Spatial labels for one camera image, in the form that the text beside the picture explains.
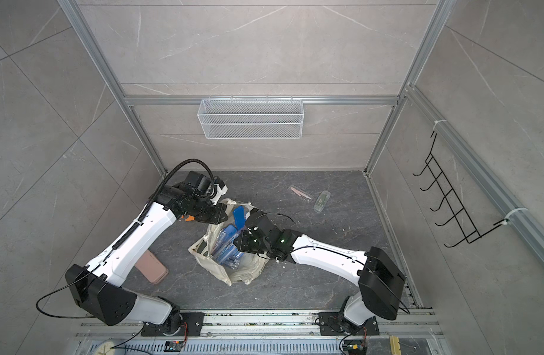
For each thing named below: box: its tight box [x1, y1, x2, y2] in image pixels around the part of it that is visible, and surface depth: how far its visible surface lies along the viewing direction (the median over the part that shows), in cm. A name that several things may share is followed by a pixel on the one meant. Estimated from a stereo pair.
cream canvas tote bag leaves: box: [188, 198, 269, 287], surface depth 76 cm
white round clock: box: [94, 340, 116, 355], surface depth 67 cm
